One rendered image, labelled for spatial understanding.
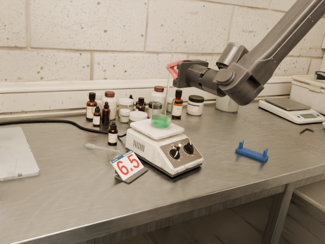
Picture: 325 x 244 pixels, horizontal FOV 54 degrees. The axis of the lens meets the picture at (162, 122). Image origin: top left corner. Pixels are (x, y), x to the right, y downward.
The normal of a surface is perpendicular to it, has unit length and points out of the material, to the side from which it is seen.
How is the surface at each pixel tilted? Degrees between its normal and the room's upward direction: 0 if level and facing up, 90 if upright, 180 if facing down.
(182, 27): 90
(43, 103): 90
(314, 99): 93
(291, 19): 57
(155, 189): 0
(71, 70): 90
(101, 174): 0
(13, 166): 0
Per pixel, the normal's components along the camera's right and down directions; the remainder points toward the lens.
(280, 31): -0.68, -0.46
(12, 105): 0.51, 0.35
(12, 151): 0.11, -0.93
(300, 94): -0.83, 0.16
